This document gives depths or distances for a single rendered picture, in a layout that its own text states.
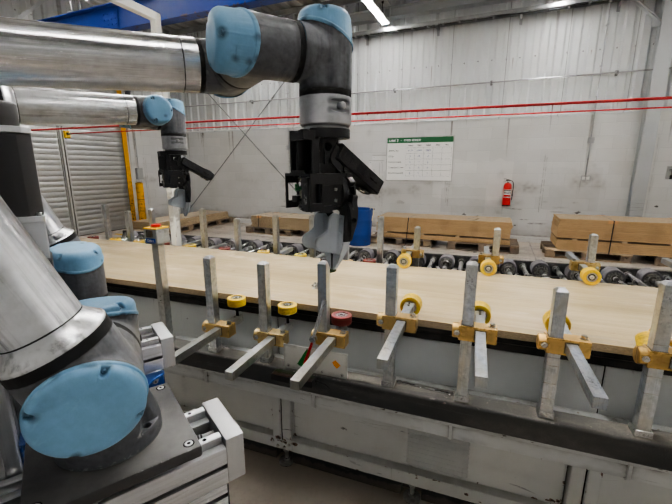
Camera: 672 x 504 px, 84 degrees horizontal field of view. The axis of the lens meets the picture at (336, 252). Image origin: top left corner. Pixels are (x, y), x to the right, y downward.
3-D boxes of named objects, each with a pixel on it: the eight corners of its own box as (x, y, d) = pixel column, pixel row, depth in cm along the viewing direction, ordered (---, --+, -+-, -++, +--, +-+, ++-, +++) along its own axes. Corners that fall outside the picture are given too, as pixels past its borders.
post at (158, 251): (168, 343, 166) (157, 244, 157) (159, 341, 168) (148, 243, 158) (175, 339, 170) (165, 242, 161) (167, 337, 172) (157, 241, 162)
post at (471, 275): (466, 402, 125) (478, 262, 114) (455, 400, 126) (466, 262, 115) (466, 396, 128) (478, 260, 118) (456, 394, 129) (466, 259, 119)
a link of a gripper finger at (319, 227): (298, 269, 60) (296, 211, 58) (328, 263, 63) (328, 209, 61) (308, 273, 58) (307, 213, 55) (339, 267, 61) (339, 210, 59)
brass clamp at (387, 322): (415, 334, 125) (416, 320, 124) (375, 328, 129) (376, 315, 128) (417, 327, 130) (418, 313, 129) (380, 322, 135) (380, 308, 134)
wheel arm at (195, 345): (172, 370, 129) (170, 358, 128) (164, 368, 130) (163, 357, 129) (243, 322, 169) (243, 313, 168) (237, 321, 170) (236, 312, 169)
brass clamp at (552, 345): (590, 360, 108) (593, 344, 107) (538, 352, 112) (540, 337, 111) (584, 350, 114) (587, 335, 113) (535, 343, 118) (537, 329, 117)
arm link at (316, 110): (331, 104, 59) (365, 96, 53) (331, 134, 60) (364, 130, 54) (289, 99, 55) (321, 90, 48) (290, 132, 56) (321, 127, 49)
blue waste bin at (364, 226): (368, 248, 701) (369, 209, 685) (340, 245, 723) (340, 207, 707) (377, 242, 753) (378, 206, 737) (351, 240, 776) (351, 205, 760)
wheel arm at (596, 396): (608, 411, 84) (611, 397, 83) (589, 408, 85) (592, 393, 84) (561, 325, 130) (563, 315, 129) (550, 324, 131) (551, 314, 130)
